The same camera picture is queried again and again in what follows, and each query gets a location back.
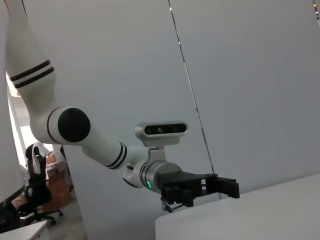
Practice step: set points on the black office chair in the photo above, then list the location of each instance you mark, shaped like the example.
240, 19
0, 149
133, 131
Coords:
37, 190

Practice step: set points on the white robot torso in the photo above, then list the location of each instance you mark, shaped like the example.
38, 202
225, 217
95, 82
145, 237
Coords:
8, 150

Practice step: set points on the white cabinet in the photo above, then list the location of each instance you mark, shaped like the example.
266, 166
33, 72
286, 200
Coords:
25, 232

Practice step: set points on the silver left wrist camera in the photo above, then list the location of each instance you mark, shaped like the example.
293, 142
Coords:
162, 130

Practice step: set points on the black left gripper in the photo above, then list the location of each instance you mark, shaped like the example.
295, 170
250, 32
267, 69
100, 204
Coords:
175, 178

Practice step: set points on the brown cardboard box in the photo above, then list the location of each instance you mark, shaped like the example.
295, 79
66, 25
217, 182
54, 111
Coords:
56, 172
60, 197

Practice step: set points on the white garment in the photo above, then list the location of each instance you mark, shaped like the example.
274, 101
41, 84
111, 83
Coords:
40, 147

